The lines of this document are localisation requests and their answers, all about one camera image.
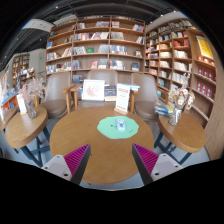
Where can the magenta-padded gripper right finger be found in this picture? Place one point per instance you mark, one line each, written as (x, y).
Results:
(147, 159)

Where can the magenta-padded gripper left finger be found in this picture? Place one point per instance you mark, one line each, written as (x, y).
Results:
(75, 159)

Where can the transparent blue computer mouse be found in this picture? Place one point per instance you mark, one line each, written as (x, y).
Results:
(121, 124)

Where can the green smiley cloud mouse pad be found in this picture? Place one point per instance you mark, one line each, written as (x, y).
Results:
(106, 128)

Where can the round wooden side table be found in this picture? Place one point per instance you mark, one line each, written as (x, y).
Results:
(183, 133)
(25, 128)

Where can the glass vase with beige flowers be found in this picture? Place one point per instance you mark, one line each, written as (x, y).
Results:
(175, 116)

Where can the stack of blue books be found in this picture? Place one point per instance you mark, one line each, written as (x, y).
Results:
(163, 109)

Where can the white sign on wooden base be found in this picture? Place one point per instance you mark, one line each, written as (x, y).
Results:
(122, 97)

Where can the white framed pink flower picture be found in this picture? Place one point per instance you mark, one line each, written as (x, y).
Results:
(93, 90)

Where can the light blue flat book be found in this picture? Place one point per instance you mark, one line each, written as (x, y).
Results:
(134, 87)

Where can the dark blue standing book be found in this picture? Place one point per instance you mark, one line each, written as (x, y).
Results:
(110, 92)

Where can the small white card sign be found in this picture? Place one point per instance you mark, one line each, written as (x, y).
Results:
(21, 104)

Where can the small distant bookshelf unit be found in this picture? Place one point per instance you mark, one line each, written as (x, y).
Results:
(23, 68)

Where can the wide wooden bookshelf unit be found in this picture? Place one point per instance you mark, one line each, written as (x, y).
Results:
(96, 43)

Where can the white hanging sign board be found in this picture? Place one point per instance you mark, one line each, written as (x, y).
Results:
(38, 25)

